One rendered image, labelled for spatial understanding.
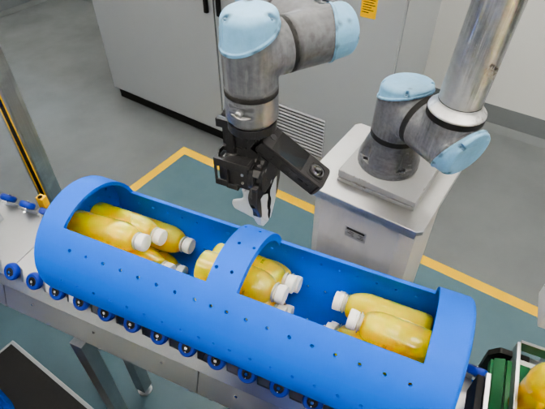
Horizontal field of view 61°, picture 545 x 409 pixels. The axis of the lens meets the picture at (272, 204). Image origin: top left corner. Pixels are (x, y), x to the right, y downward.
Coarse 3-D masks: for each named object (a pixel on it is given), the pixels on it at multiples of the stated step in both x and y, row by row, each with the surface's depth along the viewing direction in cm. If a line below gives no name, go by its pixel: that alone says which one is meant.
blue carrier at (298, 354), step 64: (64, 192) 102; (128, 192) 117; (64, 256) 97; (128, 256) 92; (192, 256) 118; (320, 256) 102; (128, 320) 101; (192, 320) 88; (256, 320) 84; (320, 320) 108; (448, 320) 79; (320, 384) 82; (384, 384) 77; (448, 384) 74
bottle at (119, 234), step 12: (72, 216) 105; (84, 216) 105; (96, 216) 105; (72, 228) 105; (84, 228) 103; (96, 228) 103; (108, 228) 102; (120, 228) 102; (132, 228) 103; (108, 240) 102; (120, 240) 101; (132, 240) 101
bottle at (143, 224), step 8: (96, 208) 111; (104, 208) 111; (112, 208) 111; (120, 208) 112; (112, 216) 110; (120, 216) 109; (128, 216) 109; (136, 216) 109; (144, 216) 111; (136, 224) 108; (144, 224) 108; (152, 224) 109; (144, 232) 107; (152, 232) 108
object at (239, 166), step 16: (224, 112) 69; (224, 128) 70; (272, 128) 66; (224, 144) 72; (240, 144) 69; (256, 144) 69; (224, 160) 70; (240, 160) 70; (256, 160) 69; (224, 176) 73; (240, 176) 71; (256, 176) 69; (272, 176) 73
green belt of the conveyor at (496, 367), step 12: (492, 360) 111; (504, 360) 109; (492, 372) 109; (504, 372) 107; (492, 384) 106; (504, 384) 105; (492, 396) 104; (504, 396) 103; (492, 408) 102; (504, 408) 101
